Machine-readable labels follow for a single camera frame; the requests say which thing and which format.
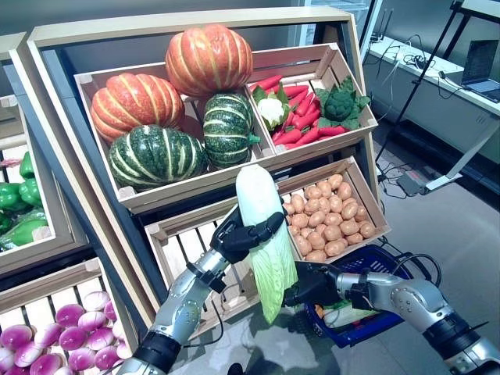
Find black tripod stand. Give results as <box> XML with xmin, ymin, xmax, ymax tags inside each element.
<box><xmin>374</xmin><ymin>0</ymin><xmax>464</xmax><ymax>173</ymax></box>

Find black antenna router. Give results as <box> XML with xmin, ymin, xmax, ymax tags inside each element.
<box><xmin>370</xmin><ymin>8</ymin><xmax>394</xmax><ymax>43</ymax></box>

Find stemmed green striped pumpkin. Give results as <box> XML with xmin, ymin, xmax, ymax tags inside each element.
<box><xmin>202</xmin><ymin>92</ymin><xmax>262</xmax><ymax>170</ymax></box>

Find green white napa cabbage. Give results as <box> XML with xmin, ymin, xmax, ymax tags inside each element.
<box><xmin>323</xmin><ymin>298</ymin><xmax>382</xmax><ymax>329</ymax></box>
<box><xmin>235</xmin><ymin>166</ymin><xmax>300</xmax><ymax>325</ymax></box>

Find wide wooden pumpkin crate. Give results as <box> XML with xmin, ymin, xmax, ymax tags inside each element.
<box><xmin>73</xmin><ymin>60</ymin><xmax>277</xmax><ymax>214</ymax></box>

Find black cable bundle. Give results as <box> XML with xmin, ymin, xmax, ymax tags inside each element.
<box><xmin>402</xmin><ymin>33</ymin><xmax>446</xmax><ymax>79</ymax></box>

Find white glass door fridge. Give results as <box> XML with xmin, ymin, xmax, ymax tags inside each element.
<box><xmin>296</xmin><ymin>0</ymin><xmax>386</xmax><ymax>59</ymax></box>

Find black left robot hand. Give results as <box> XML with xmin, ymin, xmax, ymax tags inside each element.
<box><xmin>209</xmin><ymin>206</ymin><xmax>288</xmax><ymax>265</ymax></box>

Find beige wooden pepper shelf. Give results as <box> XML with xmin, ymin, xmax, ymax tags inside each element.
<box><xmin>0</xmin><ymin>31</ymin><xmax>93</xmax><ymax>282</ymax></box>

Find wooden onion crate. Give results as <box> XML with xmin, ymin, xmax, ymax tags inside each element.
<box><xmin>0</xmin><ymin>257</ymin><xmax>138</xmax><ymax>375</ymax></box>

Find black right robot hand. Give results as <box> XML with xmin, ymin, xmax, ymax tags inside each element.
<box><xmin>283</xmin><ymin>260</ymin><xmax>343</xmax><ymax>308</ymax></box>

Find green broccoli with leaves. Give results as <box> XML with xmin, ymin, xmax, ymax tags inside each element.
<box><xmin>315</xmin><ymin>76</ymin><xmax>371</xmax><ymax>132</ymax></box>

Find slatted wooden cabbage crate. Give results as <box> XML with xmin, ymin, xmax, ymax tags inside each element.
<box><xmin>144</xmin><ymin>195</ymin><xmax>302</xmax><ymax>341</ymax></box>

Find white standing desk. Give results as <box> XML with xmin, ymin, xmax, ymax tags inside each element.
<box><xmin>366</xmin><ymin>37</ymin><xmax>500</xmax><ymax>192</ymax></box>

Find wooden carrot crate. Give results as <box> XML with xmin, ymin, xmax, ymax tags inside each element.
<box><xmin>245</xmin><ymin>42</ymin><xmax>379</xmax><ymax>157</ymax></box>

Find red orange carrot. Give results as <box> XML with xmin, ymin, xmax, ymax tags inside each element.
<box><xmin>283</xmin><ymin>84</ymin><xmax>310</xmax><ymax>98</ymax></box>
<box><xmin>295</xmin><ymin>109</ymin><xmax>321</xmax><ymax>130</ymax></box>
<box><xmin>273</xmin><ymin>130</ymin><xmax>302</xmax><ymax>146</ymax></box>
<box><xmin>296</xmin><ymin>127</ymin><xmax>321</xmax><ymax>145</ymax></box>
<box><xmin>249</xmin><ymin>75</ymin><xmax>283</xmax><ymax>93</ymax></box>
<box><xmin>291</xmin><ymin>92</ymin><xmax>316</xmax><ymax>116</ymax></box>
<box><xmin>318</xmin><ymin>125</ymin><xmax>351</xmax><ymax>138</ymax></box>

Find white hanging cable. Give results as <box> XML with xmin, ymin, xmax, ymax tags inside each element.
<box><xmin>384</xmin><ymin>50</ymin><xmax>403</xmax><ymax>110</ymax></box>

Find long green pepper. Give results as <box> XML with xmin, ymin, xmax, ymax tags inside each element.
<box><xmin>2</xmin><ymin>218</ymin><xmax>50</xmax><ymax>248</ymax></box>

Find wooden pepper crate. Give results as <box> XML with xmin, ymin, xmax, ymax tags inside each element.
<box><xmin>0</xmin><ymin>93</ymin><xmax>54</xmax><ymax>255</ymax></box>

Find wooden potato crate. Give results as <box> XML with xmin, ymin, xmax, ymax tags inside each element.
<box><xmin>273</xmin><ymin>155</ymin><xmax>390</xmax><ymax>265</ymax></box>

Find orange striped pumpkin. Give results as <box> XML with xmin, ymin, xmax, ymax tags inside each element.
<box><xmin>165</xmin><ymin>23</ymin><xmax>254</xmax><ymax>98</ymax></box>
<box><xmin>90</xmin><ymin>73</ymin><xmax>185</xmax><ymax>144</ymax></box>

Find green bell pepper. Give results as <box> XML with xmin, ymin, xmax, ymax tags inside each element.
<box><xmin>19</xmin><ymin>151</ymin><xmax>37</xmax><ymax>180</ymax></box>
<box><xmin>18</xmin><ymin>178</ymin><xmax>44</xmax><ymax>208</ymax></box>
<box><xmin>0</xmin><ymin>182</ymin><xmax>23</xmax><ymax>212</ymax></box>

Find beige wooden display shelf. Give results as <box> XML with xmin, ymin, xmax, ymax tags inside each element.
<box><xmin>26</xmin><ymin>6</ymin><xmax>388</xmax><ymax>337</ymax></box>

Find white cauliflower green leaves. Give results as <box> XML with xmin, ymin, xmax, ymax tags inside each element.
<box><xmin>252</xmin><ymin>86</ymin><xmax>292</xmax><ymax>132</ymax></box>

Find grey power adapter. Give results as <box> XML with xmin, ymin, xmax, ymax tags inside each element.
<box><xmin>396</xmin><ymin>173</ymin><xmax>427</xmax><ymax>196</ymax></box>

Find blue plastic shopping basket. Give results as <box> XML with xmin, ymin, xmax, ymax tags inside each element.
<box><xmin>304</xmin><ymin>244</ymin><xmax>415</xmax><ymax>348</ymax></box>

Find grey open laptop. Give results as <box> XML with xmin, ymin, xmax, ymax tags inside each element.
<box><xmin>460</xmin><ymin>38</ymin><xmax>500</xmax><ymax>103</ymax></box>

